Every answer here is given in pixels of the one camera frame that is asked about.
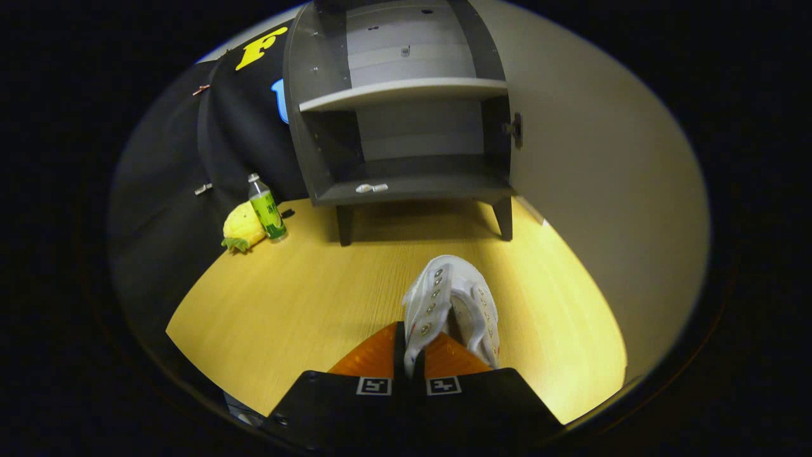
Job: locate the beige shoe cabinet door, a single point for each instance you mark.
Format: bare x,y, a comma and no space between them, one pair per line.
602,190

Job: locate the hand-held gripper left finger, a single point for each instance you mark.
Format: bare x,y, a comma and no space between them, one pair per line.
336,406

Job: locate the yellow pineapple plush toy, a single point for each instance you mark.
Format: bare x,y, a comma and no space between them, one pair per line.
243,225

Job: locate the black backdrop cloth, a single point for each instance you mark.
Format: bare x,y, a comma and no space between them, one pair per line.
165,190

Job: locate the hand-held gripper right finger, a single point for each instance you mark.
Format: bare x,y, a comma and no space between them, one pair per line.
482,406

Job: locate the green drink bottle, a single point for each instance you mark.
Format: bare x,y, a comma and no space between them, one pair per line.
268,212

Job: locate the white clothes peg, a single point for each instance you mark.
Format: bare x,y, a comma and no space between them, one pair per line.
203,189

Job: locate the white shoe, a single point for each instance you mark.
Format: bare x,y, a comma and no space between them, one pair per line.
457,279

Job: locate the grey shoe cabinet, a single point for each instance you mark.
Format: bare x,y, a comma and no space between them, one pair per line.
431,187

